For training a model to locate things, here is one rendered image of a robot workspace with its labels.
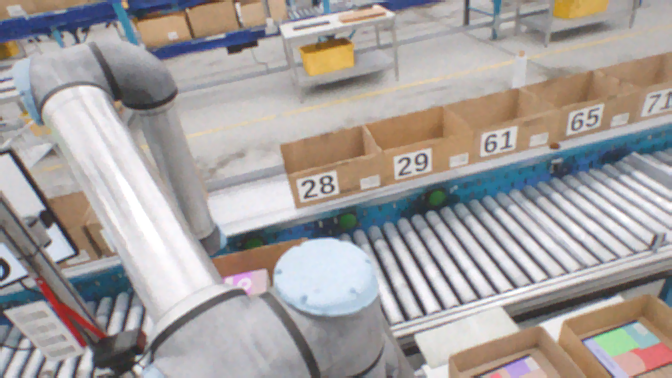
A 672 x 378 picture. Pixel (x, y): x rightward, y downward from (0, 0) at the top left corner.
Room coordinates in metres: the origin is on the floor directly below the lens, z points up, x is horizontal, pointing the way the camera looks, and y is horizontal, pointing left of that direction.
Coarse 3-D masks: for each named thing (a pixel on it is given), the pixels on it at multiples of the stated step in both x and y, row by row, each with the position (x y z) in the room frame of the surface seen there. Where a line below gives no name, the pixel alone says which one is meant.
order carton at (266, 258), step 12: (300, 240) 1.13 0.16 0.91; (240, 252) 1.12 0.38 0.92; (252, 252) 1.12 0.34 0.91; (264, 252) 1.12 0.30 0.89; (276, 252) 1.12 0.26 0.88; (216, 264) 1.11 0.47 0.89; (228, 264) 1.11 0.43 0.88; (240, 264) 1.11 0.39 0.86; (252, 264) 1.12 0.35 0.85; (264, 264) 1.12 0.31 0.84; (276, 264) 1.12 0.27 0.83
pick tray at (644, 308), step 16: (624, 304) 0.70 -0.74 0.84; (640, 304) 0.70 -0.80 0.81; (656, 304) 0.68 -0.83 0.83; (576, 320) 0.68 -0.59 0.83; (592, 320) 0.69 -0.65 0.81; (608, 320) 0.69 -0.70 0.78; (624, 320) 0.70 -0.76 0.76; (640, 320) 0.69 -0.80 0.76; (656, 320) 0.67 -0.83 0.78; (560, 336) 0.67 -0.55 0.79; (576, 336) 0.62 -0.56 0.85; (656, 336) 0.63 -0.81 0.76; (576, 352) 0.60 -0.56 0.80; (592, 368) 0.55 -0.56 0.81
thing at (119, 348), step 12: (108, 336) 0.69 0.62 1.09; (120, 336) 0.68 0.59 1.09; (132, 336) 0.68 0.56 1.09; (144, 336) 0.69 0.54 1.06; (96, 348) 0.67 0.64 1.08; (108, 348) 0.65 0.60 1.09; (120, 348) 0.65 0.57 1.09; (132, 348) 0.65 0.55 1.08; (144, 348) 0.66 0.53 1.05; (96, 360) 0.64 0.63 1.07; (108, 360) 0.64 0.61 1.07; (120, 360) 0.64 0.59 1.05; (132, 360) 0.67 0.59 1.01; (120, 372) 0.65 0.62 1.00
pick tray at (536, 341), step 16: (512, 336) 0.66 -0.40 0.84; (528, 336) 0.67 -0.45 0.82; (544, 336) 0.65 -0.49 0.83; (464, 352) 0.64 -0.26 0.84; (480, 352) 0.64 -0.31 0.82; (496, 352) 0.65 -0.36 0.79; (512, 352) 0.66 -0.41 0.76; (528, 352) 0.65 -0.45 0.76; (544, 352) 0.64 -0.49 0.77; (560, 352) 0.59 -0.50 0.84; (448, 368) 0.62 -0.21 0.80; (464, 368) 0.64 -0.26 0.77; (480, 368) 0.63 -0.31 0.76; (544, 368) 0.60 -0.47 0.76; (560, 368) 0.58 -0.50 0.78; (576, 368) 0.54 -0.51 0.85
